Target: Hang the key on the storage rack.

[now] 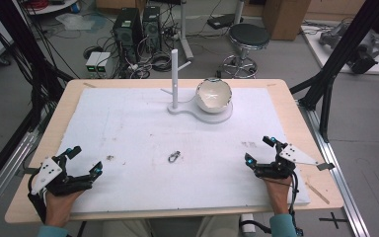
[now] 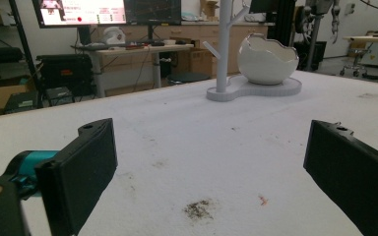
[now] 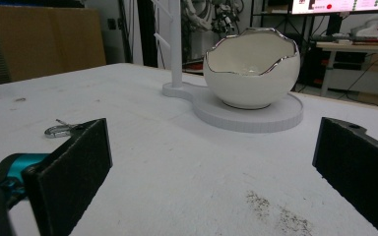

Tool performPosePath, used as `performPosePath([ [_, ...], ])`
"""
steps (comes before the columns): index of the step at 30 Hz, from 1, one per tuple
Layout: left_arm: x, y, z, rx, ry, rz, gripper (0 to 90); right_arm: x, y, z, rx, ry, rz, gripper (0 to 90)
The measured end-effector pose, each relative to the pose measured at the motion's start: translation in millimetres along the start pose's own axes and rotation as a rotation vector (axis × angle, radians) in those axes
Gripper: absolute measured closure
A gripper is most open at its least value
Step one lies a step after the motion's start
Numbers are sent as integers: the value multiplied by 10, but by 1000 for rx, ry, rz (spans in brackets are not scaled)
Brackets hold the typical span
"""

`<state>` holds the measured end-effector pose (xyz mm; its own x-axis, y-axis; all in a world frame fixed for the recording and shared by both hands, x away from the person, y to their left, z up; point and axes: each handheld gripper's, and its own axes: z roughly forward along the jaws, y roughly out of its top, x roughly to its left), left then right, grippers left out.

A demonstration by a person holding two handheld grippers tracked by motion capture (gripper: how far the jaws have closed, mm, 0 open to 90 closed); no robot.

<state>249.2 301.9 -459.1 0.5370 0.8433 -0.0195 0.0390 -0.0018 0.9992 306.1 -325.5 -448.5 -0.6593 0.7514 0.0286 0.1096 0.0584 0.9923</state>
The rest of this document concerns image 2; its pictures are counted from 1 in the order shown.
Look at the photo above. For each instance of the wooden cabinet with drawers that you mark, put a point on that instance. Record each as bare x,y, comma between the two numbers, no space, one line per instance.
193,32

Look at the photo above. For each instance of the white tree-shaped stand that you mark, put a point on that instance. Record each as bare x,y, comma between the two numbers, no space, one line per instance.
223,59

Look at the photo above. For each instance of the white helmet-shaped device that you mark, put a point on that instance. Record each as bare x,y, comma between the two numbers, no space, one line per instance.
113,35

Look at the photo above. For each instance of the wooden side table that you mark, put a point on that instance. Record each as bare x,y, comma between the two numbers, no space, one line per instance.
374,39

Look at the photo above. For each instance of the grey metal pole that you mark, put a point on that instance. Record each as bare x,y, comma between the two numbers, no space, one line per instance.
313,41

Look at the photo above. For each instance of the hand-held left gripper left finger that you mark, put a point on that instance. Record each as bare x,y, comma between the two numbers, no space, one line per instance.
75,177

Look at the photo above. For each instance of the cardboard box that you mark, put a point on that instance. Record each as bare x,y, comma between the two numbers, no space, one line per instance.
199,60

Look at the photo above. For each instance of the black round stool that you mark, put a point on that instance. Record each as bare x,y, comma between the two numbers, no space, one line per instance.
187,77

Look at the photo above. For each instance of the black equipment case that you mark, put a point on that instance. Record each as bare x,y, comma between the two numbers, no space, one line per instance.
64,73

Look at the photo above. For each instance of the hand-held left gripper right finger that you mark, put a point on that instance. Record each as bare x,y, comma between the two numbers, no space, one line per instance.
351,170

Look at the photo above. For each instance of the black keyboard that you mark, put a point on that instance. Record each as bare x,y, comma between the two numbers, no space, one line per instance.
144,43

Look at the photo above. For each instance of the black metal stand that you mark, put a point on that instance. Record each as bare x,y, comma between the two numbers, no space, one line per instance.
24,42

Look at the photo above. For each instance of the bright computer monitor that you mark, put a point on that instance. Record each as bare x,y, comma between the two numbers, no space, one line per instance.
80,11

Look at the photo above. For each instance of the wheeled chair base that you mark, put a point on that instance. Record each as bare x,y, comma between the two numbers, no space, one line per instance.
352,67

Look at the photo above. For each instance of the dark computer monitor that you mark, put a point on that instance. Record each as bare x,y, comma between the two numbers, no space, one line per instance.
153,11

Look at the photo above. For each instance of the white eggshell-shaped bowl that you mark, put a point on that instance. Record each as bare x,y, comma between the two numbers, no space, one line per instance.
264,62

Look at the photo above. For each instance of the wooden desk with metal legs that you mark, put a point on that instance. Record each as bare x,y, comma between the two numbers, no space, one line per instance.
144,49

